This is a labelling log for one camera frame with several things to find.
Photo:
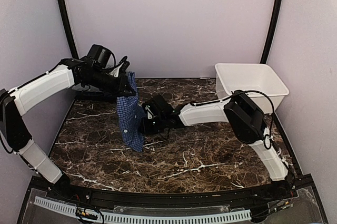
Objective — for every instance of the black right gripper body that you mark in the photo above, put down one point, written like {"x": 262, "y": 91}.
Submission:
{"x": 153, "y": 128}

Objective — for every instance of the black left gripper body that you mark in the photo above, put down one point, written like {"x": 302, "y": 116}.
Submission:
{"x": 108, "y": 85}

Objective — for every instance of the blue checked long sleeve shirt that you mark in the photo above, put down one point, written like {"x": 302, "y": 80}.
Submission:
{"x": 130, "y": 114}

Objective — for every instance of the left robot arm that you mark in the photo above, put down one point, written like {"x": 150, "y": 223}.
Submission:
{"x": 16, "y": 102}

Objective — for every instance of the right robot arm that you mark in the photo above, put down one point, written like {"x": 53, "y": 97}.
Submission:
{"x": 244, "y": 116}

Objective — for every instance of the white plastic basket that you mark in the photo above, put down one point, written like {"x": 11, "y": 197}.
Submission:
{"x": 258, "y": 77}

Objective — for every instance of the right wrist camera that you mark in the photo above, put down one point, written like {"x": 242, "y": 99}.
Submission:
{"x": 157, "y": 107}

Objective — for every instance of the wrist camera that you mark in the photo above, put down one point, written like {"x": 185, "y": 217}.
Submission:
{"x": 104, "y": 60}
{"x": 157, "y": 107}

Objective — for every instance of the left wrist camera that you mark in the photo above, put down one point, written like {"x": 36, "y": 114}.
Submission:
{"x": 104, "y": 60}

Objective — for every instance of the black front rail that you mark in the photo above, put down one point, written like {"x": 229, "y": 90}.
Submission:
{"x": 106, "y": 199}

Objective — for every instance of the white slotted cable duct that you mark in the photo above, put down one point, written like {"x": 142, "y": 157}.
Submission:
{"x": 123, "y": 214}

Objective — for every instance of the right black frame post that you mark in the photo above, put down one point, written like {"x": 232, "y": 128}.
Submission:
{"x": 271, "y": 31}

